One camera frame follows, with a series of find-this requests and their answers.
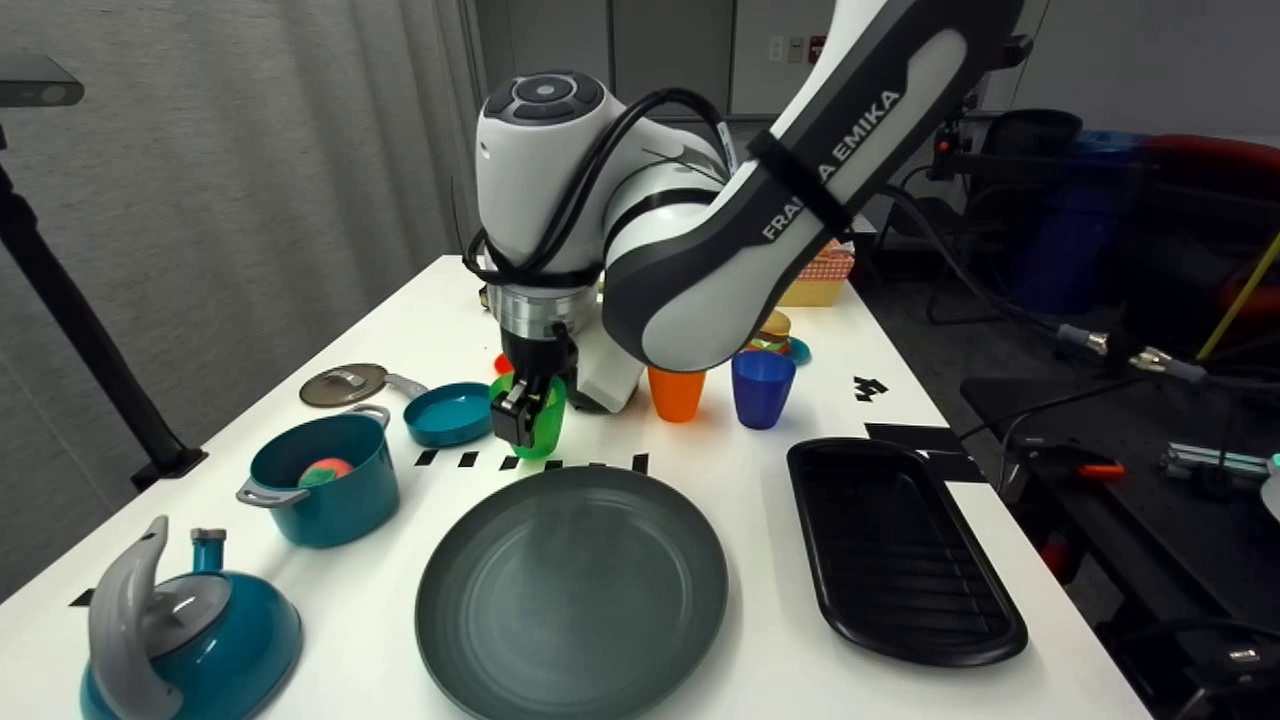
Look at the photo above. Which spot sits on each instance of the orange plastic cup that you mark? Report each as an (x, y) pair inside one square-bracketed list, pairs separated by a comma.
[(679, 398)]

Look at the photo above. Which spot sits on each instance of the white object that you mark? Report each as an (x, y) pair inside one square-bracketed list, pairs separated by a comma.
[(1270, 484)]

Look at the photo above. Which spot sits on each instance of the black camera stand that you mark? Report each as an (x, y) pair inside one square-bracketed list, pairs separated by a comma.
[(82, 335)]

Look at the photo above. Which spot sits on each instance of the yellow rod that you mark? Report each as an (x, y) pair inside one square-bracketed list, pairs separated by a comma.
[(1242, 298)]

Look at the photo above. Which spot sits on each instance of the pink green toy ball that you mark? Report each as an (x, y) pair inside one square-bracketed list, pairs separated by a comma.
[(326, 473)]

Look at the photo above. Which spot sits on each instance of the smooth grey fabric curtain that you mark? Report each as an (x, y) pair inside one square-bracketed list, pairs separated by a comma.
[(264, 160)]

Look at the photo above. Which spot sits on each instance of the black ridged baking tray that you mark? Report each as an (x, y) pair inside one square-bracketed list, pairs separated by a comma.
[(902, 561)]

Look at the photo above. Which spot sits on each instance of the red chair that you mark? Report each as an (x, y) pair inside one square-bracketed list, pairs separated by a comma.
[(1224, 160)]

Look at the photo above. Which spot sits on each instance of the dark stereo camera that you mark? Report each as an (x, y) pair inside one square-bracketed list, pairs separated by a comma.
[(37, 83)]

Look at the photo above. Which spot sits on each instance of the blue plastic cup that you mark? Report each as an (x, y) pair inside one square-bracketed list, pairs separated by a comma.
[(761, 389)]

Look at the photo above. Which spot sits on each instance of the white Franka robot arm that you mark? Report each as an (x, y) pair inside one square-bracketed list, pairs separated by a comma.
[(694, 267)]

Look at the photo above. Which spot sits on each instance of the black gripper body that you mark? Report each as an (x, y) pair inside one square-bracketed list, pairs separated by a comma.
[(543, 361)]

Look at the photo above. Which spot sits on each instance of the round grey metal lid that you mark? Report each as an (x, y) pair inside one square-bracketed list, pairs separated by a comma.
[(342, 384)]

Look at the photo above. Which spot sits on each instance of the small black tape square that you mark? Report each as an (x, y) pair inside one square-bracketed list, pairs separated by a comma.
[(424, 456), (594, 465), (468, 456), (552, 465), (508, 460)]

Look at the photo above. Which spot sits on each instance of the pink toy basket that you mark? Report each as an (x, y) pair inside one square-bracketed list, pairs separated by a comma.
[(822, 285)]

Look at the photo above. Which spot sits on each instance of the green plastic cup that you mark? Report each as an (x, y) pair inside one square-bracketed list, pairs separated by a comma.
[(551, 433)]

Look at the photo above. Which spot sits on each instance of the small teal toy plate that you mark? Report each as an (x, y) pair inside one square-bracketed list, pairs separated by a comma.
[(803, 352)]

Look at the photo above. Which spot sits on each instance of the toy burger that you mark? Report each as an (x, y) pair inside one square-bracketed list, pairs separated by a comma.
[(772, 335)]

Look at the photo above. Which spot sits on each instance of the small black clips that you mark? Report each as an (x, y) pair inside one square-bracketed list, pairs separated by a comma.
[(871, 389)]

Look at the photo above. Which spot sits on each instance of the grey hand tool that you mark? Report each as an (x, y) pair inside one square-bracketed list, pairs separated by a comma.
[(1214, 456)]

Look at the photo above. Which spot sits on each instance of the blue bin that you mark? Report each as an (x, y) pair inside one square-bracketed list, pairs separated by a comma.
[(1083, 226)]

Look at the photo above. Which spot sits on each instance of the grey-teal round plate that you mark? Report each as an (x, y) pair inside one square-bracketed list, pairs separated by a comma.
[(571, 600)]

